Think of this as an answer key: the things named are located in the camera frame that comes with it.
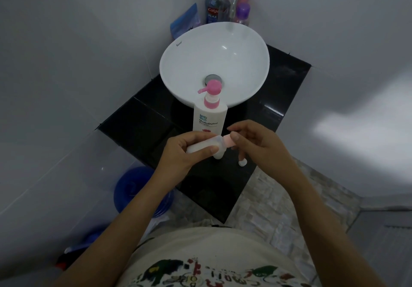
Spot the pink cap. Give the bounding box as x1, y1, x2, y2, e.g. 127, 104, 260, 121
222, 134, 237, 150

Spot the metal sink drain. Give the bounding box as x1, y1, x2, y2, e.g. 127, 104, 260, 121
203, 74, 223, 86

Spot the person's right hand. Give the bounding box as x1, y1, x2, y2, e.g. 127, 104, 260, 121
227, 119, 300, 186

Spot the white ceramic sink basin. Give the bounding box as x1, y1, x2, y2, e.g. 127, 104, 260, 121
159, 21, 270, 108

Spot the white hand sanitizer pump bottle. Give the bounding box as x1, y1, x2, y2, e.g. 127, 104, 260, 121
192, 79, 228, 136

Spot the blue plastic bucket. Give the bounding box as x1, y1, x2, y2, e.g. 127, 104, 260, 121
113, 166, 174, 218

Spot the person's white printed shirt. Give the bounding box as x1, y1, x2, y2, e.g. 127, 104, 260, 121
115, 227, 313, 287

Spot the blue mouthwash bottle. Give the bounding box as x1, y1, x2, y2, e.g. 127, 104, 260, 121
205, 0, 227, 25

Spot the person's left forearm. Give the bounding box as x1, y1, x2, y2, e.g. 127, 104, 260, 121
53, 175, 176, 287

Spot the white louvred door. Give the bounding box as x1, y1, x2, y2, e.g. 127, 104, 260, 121
346, 209, 412, 287

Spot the blue pouch packet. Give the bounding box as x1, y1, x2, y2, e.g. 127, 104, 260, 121
170, 3, 202, 41

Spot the small red black object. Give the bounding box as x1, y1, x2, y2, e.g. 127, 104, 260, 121
55, 254, 70, 271

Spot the person's right forearm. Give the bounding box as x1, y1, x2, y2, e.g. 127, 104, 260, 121
276, 174, 377, 287

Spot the person's left hand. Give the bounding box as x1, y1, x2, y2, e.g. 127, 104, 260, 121
154, 131, 220, 188

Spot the purple capped bottle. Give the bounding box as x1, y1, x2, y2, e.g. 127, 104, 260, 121
234, 2, 251, 26

